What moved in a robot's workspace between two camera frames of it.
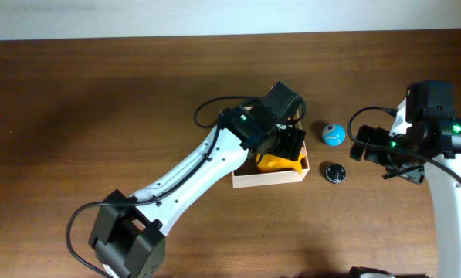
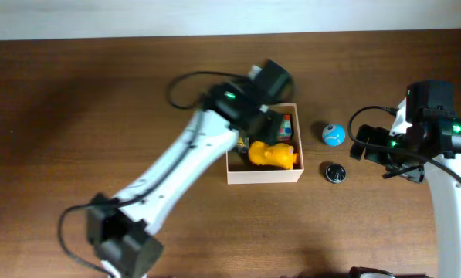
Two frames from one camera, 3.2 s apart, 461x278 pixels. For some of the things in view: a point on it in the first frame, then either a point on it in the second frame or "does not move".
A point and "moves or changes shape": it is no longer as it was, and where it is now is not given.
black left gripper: (296, 138) to (272, 136)
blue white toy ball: (333, 134) does not move
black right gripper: (376, 135) does not move
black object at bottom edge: (355, 272) does not move
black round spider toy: (335, 173) does not move
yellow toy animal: (267, 162) moves or changes shape
